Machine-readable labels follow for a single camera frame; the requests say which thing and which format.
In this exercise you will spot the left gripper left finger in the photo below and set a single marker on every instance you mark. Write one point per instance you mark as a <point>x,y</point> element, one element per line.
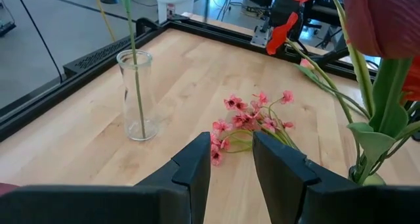
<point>98,204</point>

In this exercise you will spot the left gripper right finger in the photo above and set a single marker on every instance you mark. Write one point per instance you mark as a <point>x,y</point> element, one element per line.
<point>328,204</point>

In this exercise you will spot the clear glass vase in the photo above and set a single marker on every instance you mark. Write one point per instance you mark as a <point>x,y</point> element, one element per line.
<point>123,86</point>

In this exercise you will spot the pink blossom spray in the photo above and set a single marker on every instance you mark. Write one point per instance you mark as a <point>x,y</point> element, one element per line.
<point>234,103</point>

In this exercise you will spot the pink artificial tulip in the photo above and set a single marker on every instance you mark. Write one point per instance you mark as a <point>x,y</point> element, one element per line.
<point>134,59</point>
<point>306,63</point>

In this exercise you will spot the red blossom spray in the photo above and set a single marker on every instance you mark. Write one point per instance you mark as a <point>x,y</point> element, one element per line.
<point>279,36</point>

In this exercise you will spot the dark red artificial tulip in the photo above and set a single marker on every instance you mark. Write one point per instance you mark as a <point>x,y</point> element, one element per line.
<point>380,20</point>

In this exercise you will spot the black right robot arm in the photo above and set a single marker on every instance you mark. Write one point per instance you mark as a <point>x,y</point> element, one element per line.
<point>279,10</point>

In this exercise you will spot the green glass vase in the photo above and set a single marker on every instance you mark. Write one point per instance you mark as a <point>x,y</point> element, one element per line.
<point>374,179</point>

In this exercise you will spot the white device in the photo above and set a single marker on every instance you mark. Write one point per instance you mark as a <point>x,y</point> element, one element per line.
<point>175,0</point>

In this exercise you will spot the black aluminium table frame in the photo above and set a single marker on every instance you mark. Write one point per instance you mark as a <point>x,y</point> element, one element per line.
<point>33,109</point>

